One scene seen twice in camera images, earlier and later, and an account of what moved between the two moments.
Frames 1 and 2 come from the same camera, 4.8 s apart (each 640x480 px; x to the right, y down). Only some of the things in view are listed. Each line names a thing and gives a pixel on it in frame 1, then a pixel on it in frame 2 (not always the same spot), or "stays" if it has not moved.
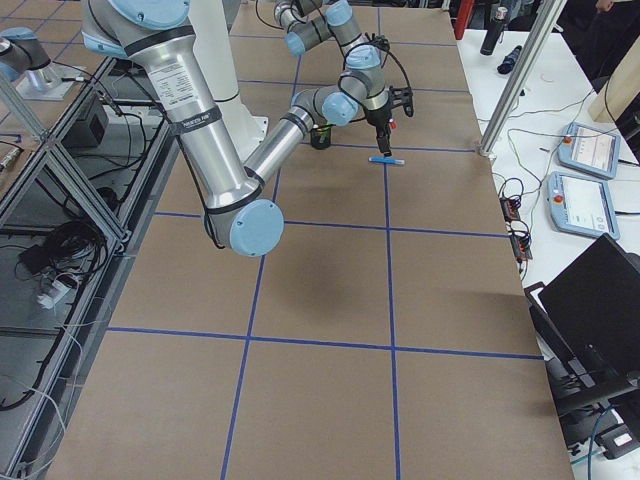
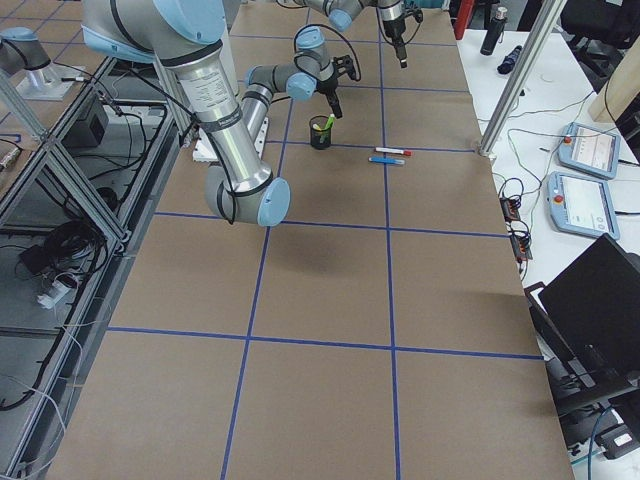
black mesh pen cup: (321, 140) stays
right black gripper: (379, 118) to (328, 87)
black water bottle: (493, 35) stays
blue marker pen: (386, 160) stays
